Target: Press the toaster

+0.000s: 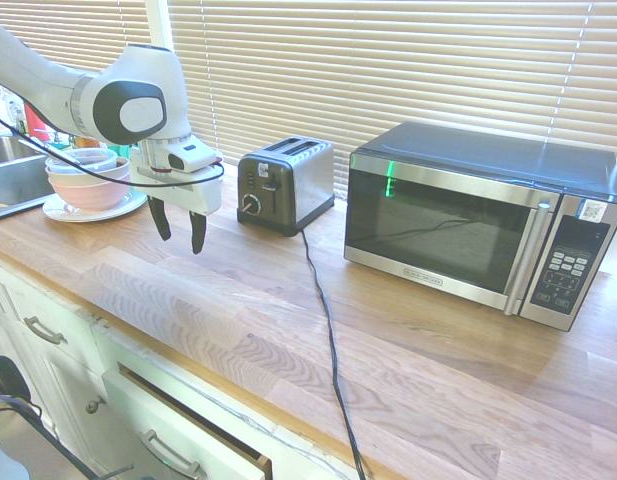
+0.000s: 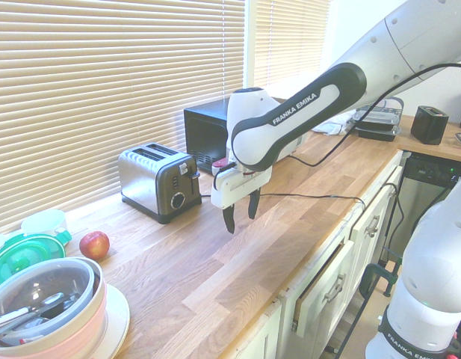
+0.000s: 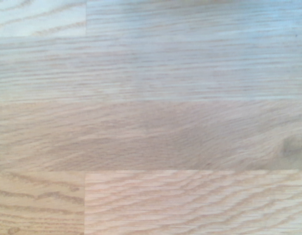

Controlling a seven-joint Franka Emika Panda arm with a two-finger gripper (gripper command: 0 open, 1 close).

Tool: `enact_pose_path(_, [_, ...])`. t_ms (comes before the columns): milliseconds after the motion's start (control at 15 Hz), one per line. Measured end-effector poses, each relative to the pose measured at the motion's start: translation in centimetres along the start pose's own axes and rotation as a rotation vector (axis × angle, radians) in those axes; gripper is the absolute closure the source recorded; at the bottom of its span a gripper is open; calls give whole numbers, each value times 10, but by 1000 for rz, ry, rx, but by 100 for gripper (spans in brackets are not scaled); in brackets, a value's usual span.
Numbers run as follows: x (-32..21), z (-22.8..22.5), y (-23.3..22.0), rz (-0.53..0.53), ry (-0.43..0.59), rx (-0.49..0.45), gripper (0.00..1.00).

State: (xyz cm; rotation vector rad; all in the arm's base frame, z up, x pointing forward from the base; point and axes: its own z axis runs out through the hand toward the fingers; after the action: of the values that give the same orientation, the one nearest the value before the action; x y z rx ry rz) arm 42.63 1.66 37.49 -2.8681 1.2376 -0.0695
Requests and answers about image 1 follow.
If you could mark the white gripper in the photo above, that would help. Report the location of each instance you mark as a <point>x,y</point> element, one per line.
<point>188,187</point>

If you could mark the stainless steel two-slot toaster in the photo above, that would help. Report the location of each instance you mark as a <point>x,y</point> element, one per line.
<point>288,185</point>

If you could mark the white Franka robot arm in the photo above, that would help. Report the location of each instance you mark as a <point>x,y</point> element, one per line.
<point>48,85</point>

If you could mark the white plate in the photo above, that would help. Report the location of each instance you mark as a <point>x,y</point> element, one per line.
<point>98,207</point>

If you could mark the pink bowl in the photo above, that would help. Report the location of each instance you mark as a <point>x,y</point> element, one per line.
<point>88,192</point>

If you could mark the clear plastic container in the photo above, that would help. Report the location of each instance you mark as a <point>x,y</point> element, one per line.
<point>93,159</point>

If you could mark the white bowl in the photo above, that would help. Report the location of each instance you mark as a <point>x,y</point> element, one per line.
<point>63,172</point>

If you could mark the stainless steel sink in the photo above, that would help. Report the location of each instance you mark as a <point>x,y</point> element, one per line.
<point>13,175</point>

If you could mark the red bottle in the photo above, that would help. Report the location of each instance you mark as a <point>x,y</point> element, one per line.
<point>35,125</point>

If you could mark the white cabinet door with knob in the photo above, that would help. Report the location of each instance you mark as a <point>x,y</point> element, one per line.
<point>73,400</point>

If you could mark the white open drawer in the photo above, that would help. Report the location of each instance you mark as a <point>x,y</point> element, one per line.
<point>183,430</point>

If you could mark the narrow beige window blind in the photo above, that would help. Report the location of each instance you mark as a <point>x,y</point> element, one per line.
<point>78,30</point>

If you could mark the stainless steel black microwave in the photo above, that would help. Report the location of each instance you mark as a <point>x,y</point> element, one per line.
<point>478,220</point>

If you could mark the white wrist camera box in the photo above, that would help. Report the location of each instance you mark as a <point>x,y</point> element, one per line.
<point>190,156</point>

